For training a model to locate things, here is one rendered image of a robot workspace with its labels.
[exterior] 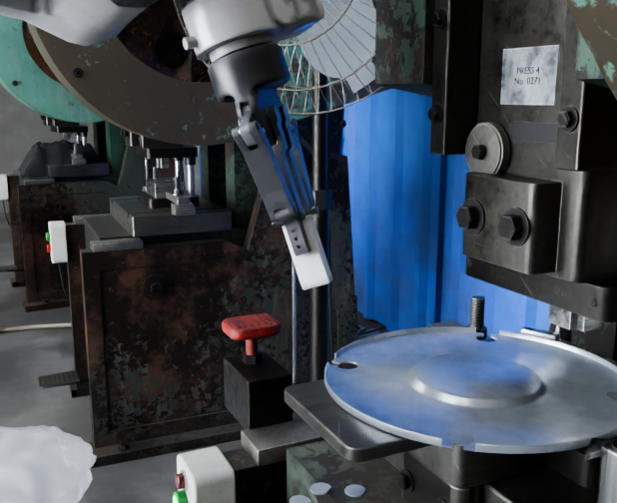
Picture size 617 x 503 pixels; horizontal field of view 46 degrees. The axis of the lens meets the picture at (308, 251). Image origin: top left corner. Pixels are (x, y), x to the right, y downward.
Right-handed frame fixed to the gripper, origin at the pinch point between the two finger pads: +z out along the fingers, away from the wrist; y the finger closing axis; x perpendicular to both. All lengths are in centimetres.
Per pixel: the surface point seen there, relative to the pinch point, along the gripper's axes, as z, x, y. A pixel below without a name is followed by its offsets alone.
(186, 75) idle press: -41, -55, -111
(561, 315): 13.8, 21.4, -5.7
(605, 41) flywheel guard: -9.0, 27.1, 36.0
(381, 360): 13.1, 3.4, -1.8
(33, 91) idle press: -79, -177, -219
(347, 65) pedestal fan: -24, -4, -67
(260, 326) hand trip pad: 9.3, -14.5, -15.3
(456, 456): 20.3, 9.9, 7.4
